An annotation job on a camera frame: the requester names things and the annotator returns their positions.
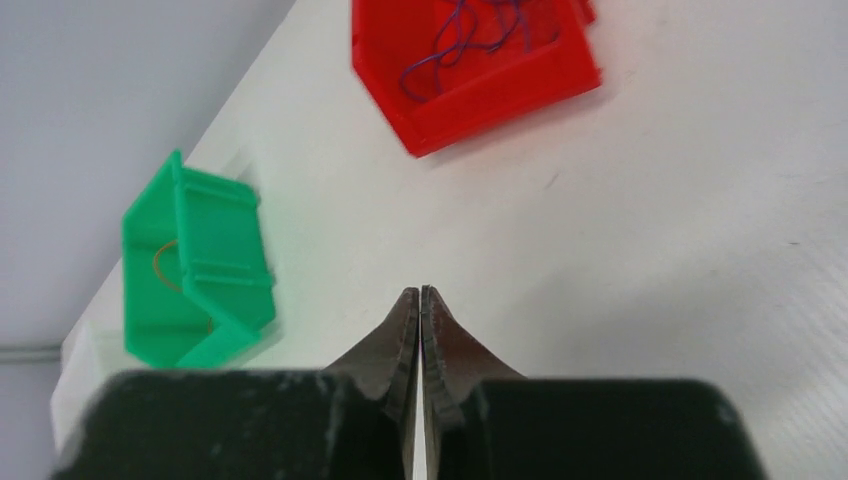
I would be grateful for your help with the green plastic bin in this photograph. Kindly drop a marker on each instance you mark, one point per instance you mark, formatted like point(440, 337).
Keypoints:
point(198, 291)

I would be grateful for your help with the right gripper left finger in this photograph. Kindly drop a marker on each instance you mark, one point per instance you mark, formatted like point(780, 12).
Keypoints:
point(354, 419)

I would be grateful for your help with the white plastic bin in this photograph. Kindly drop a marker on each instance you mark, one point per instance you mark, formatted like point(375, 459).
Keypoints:
point(90, 355)

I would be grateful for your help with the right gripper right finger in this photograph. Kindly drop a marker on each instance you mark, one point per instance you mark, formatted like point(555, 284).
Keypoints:
point(485, 420)

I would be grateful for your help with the red plastic bin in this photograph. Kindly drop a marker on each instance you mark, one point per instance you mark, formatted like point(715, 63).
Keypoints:
point(443, 71)

